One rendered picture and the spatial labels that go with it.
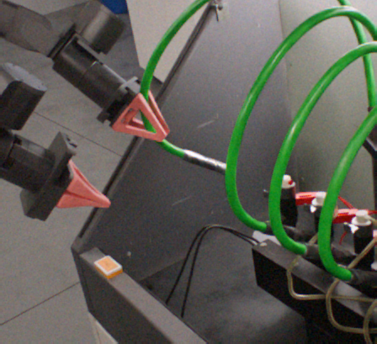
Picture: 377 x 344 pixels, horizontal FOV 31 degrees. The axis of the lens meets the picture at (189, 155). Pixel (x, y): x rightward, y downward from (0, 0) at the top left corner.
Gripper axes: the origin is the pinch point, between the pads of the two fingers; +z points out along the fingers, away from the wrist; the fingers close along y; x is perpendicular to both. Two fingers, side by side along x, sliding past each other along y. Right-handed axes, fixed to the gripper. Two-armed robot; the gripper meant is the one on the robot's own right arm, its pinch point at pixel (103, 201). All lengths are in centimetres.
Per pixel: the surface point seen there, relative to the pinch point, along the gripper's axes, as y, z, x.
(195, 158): 8.2, 16.8, 15.9
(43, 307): -99, 74, 154
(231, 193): 10.0, 12.8, -4.8
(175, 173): 0.0, 26.5, 36.7
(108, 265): -16.9, 17.6, 21.8
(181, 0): 36, 106, 294
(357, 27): 39.4, 25.8, 12.6
